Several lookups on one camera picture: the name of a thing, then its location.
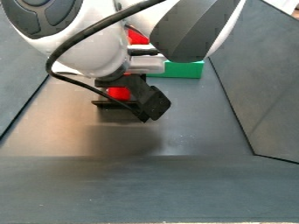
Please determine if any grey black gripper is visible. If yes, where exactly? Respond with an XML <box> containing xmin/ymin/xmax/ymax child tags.
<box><xmin>94</xmin><ymin>45</ymin><xmax>165</xmax><ymax>86</ymax></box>

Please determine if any red round cylinder peg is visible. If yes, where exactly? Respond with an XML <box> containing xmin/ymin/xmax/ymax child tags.
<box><xmin>106</xmin><ymin>87</ymin><xmax>130</xmax><ymax>101</ymax></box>

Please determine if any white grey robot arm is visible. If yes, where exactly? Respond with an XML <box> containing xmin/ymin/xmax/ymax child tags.
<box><xmin>0</xmin><ymin>0</ymin><xmax>246</xmax><ymax>80</ymax></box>

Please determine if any green peg board base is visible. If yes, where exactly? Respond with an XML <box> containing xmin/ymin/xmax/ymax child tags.
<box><xmin>146</xmin><ymin>60</ymin><xmax>204</xmax><ymax>79</ymax></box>

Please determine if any red rectangular block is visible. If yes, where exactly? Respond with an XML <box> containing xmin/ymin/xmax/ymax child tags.
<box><xmin>126</xmin><ymin>28</ymin><xmax>149</xmax><ymax>45</ymax></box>

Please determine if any black curved cradle stand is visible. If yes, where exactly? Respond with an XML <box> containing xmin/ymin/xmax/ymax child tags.
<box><xmin>90</xmin><ymin>101</ymin><xmax>137</xmax><ymax>109</ymax></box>

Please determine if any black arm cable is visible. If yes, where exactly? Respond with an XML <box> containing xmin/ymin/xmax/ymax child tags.
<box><xmin>43</xmin><ymin>0</ymin><xmax>168</xmax><ymax>116</ymax></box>

